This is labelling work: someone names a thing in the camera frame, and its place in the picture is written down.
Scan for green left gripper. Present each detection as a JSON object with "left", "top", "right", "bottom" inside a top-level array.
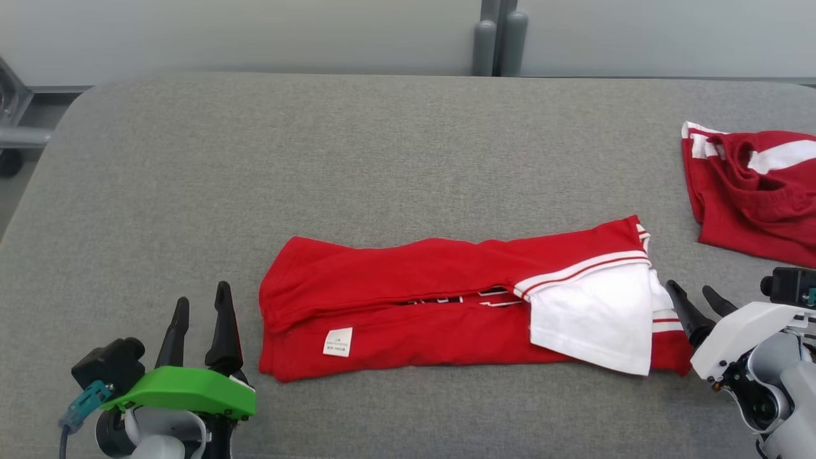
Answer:
[{"left": 101, "top": 281, "right": 257, "bottom": 421}]

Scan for black left cable teal plug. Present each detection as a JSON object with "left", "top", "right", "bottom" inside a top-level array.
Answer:
[{"left": 59, "top": 381, "right": 113, "bottom": 459}]

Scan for grey metal frame stand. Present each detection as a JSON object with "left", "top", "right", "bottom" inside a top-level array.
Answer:
[{"left": 0, "top": 57, "right": 53, "bottom": 154}]

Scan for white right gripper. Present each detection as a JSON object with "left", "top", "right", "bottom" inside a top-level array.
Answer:
[{"left": 666, "top": 280, "right": 812, "bottom": 382}]

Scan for red Bulls basketball jersey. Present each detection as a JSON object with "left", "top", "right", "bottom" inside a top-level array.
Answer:
[{"left": 258, "top": 215, "right": 694, "bottom": 383}]

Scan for red shorts with white stripes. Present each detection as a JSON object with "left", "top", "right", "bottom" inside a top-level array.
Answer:
[{"left": 681, "top": 121, "right": 816, "bottom": 268}]

